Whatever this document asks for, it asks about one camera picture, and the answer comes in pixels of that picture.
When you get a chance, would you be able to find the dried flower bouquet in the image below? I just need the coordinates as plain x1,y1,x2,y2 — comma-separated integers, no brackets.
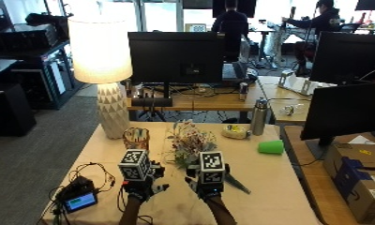
165,119,252,195

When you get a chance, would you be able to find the white metal stand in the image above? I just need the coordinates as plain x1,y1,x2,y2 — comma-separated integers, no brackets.
277,69,337,97

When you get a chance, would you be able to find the person's left hand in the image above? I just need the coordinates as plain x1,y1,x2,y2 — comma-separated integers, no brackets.
121,160,171,203

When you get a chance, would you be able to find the black monitor with stand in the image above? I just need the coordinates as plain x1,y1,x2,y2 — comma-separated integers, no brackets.
128,31,227,108

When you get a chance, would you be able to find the white and yellow tape roll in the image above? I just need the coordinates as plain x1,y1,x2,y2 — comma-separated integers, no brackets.
220,124,252,141

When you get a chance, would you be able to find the wooden desk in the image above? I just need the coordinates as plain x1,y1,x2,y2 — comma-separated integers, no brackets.
127,75,315,125

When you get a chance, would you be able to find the green plastic cup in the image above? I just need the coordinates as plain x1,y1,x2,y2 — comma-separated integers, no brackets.
257,139,285,156

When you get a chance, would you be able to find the person's right hand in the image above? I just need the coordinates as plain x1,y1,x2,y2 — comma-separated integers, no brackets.
184,163,231,202

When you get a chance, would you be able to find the glove white marker cube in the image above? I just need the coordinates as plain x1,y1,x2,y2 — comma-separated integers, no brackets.
117,148,152,182
197,151,227,185

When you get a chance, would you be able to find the black speaker box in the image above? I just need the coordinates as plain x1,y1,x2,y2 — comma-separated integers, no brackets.
0,82,38,138

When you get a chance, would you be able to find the right glove white marker cube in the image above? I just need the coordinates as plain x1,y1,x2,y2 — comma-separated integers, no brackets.
197,151,227,185

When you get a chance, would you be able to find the white paper sheet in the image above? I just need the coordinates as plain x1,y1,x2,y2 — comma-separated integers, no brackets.
345,134,375,145

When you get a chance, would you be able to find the cardboard box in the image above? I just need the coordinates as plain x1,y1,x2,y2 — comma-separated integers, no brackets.
321,142,375,225

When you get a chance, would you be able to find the black equipment cabinet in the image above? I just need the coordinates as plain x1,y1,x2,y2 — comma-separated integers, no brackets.
0,12,86,111

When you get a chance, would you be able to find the large black monitor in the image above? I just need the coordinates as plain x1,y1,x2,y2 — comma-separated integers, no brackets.
308,30,375,86

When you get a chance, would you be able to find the clear plastic wrapper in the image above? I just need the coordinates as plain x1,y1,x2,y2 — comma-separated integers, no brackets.
279,103,305,117

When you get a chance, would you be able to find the silver drink can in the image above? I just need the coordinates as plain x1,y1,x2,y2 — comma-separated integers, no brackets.
237,82,249,102

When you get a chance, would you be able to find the open laptop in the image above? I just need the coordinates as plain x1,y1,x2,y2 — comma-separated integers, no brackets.
221,61,249,81

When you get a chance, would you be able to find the steel water bottle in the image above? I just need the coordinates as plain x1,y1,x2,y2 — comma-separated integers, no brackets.
249,97,271,137

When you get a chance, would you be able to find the left glove white marker cube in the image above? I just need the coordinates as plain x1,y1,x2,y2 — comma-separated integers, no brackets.
117,148,152,182

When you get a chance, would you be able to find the black cable bundle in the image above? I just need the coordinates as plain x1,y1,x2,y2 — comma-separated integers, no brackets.
36,161,155,225

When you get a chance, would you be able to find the black monitor on side table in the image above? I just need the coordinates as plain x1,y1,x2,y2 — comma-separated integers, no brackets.
300,81,375,161

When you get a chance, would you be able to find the black device with blue screen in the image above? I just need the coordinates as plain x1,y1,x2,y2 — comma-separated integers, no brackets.
55,175,100,215

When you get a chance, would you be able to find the white table lamp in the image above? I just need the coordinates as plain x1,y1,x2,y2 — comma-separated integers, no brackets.
67,14,133,141

